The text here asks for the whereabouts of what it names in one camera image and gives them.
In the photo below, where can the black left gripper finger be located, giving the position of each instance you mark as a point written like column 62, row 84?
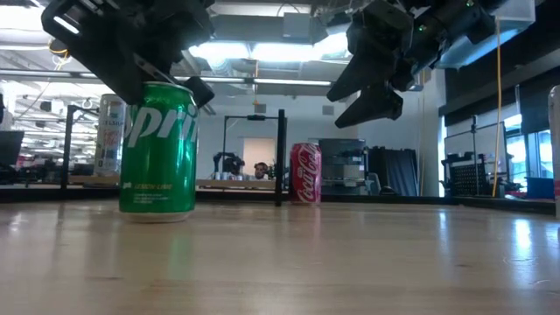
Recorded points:
column 200, row 91
column 114, row 74

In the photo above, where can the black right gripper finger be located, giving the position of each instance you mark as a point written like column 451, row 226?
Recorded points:
column 372, row 107
column 363, row 74

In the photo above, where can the white slim can black top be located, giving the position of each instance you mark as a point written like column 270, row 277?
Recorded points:
column 555, row 153
column 108, row 140

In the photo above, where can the green lemon-lime soda can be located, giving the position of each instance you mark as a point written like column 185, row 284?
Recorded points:
column 157, row 166

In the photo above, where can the red cola can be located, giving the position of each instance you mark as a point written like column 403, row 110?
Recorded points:
column 305, row 175

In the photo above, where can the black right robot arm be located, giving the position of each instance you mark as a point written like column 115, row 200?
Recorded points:
column 472, row 17

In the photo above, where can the black background robot arm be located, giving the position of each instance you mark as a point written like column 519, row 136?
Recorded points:
column 229, row 163

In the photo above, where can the dark equipment rack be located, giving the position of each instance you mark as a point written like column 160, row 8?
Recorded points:
column 341, row 166

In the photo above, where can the black curtain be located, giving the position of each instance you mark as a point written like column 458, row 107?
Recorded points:
column 394, row 172

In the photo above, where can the long ceiling light bar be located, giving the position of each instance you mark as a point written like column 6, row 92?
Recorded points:
column 289, row 81

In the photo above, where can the bright ceiling light panel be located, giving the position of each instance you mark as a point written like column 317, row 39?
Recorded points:
column 271, row 51

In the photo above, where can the grey ceiling unit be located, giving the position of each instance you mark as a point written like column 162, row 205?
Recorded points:
column 297, row 26

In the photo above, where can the person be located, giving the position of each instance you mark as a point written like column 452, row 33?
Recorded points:
column 261, row 170

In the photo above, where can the black tripod stand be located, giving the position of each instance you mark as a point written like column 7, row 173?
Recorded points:
column 473, row 144

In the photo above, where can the black perforated rack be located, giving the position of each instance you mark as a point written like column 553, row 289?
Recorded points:
column 464, row 177

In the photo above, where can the black monitor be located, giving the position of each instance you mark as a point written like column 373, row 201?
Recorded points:
column 9, row 149

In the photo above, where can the bright window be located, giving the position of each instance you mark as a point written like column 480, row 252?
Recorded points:
column 518, row 153

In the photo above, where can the blue bin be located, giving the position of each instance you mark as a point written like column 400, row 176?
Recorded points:
column 540, row 187

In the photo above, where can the grey wall vent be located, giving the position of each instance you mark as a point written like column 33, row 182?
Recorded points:
column 260, row 108
column 328, row 109

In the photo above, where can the thin black station frame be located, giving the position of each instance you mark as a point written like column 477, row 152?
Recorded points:
column 256, row 117

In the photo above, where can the black shelf side frame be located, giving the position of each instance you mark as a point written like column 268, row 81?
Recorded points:
column 281, row 153

